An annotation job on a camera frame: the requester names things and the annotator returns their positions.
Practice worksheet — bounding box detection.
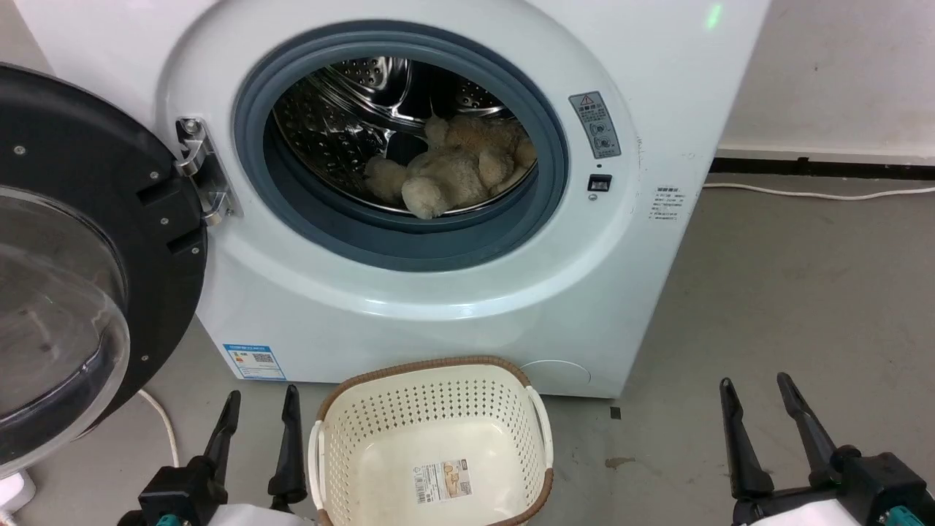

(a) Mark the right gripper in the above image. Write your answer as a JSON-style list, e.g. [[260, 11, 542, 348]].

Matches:
[[720, 373, 935, 526]]

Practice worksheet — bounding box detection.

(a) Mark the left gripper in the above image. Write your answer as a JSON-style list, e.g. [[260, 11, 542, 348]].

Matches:
[[117, 384, 316, 526]]

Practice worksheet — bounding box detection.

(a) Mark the cream perforated laundry basket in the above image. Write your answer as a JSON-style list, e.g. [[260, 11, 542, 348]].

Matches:
[[307, 355, 555, 526]]

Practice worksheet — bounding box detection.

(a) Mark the white front-load washing machine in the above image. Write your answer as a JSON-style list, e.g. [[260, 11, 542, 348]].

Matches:
[[15, 0, 772, 400]]

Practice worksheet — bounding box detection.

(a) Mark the beige plush teddy bear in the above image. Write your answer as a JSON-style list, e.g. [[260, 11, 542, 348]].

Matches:
[[362, 114, 538, 221]]

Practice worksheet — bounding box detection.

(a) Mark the blue energy label sticker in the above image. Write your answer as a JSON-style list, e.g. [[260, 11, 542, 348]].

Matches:
[[222, 343, 288, 383]]

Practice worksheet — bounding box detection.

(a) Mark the paper label with barcode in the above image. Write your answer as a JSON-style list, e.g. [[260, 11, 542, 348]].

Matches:
[[416, 458, 474, 506]]

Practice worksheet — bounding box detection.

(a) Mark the round white filter cover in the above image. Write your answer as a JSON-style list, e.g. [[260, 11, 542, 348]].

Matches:
[[518, 359, 592, 389]]

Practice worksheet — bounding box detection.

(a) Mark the white power plug block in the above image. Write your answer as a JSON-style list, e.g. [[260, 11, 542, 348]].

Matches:
[[0, 469, 38, 526]]

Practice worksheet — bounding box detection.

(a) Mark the grey rubber door seal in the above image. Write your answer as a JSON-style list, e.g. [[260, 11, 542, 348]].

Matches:
[[233, 20, 571, 273]]

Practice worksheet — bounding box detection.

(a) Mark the small white text sticker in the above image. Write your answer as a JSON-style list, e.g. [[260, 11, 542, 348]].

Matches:
[[649, 186, 688, 223]]

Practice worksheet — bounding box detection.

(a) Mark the chrome door hinge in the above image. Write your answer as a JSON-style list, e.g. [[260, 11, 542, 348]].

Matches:
[[175, 116, 243, 228]]

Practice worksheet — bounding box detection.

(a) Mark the black baseboard strip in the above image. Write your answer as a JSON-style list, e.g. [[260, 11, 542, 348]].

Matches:
[[711, 156, 935, 182]]

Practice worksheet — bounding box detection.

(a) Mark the stainless steel washer drum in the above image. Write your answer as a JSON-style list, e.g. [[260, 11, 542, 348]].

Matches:
[[272, 56, 539, 218]]

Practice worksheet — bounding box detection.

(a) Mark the black round washer door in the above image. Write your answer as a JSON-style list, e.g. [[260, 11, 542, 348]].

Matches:
[[0, 62, 210, 477]]

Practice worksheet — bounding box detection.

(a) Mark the grey warning sticker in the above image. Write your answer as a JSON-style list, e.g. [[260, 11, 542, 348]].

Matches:
[[568, 91, 623, 160]]

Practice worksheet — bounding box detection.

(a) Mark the short curved white cable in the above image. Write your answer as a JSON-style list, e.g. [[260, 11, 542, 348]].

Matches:
[[137, 388, 181, 469]]

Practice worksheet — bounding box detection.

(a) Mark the long thin white cable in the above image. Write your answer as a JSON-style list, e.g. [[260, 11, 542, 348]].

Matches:
[[702, 181, 935, 202]]

